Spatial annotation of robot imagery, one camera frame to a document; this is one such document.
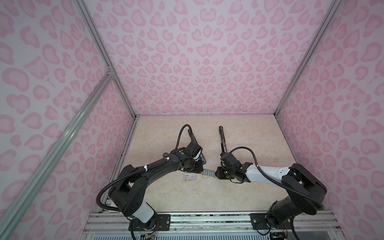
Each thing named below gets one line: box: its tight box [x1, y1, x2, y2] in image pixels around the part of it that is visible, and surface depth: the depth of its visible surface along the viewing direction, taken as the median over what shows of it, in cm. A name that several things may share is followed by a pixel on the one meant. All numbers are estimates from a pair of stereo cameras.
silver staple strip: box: [202, 168, 215, 177], surface depth 92 cm
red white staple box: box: [184, 173, 196, 180], surface depth 90 cm
